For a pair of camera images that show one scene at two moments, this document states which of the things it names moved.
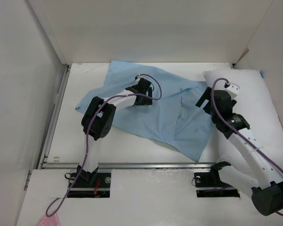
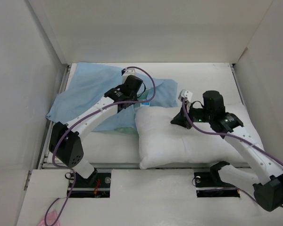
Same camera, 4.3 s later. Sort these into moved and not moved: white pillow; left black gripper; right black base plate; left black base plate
Moved: left black gripper; white pillow
Not moved: right black base plate; left black base plate
